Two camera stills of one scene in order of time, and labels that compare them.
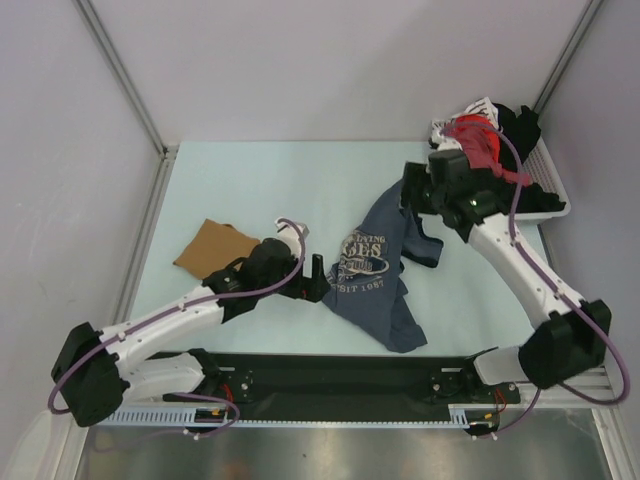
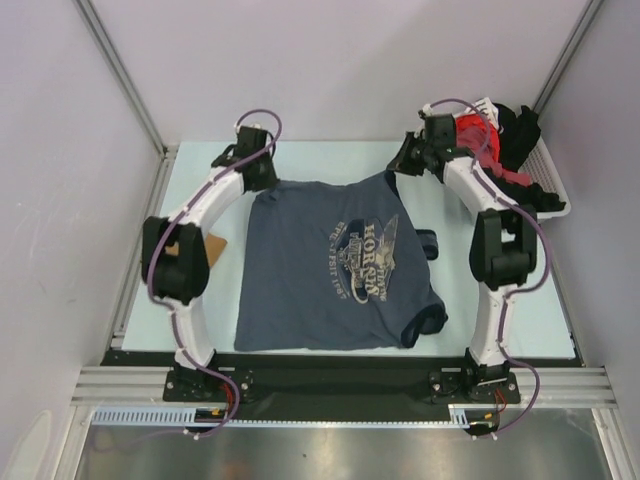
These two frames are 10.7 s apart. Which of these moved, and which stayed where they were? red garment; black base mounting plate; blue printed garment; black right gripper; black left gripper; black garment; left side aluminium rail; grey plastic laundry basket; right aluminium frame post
Moved: black right gripper; blue printed garment; black left gripper
Stayed: red garment; right aluminium frame post; black base mounting plate; grey plastic laundry basket; left side aluminium rail; black garment
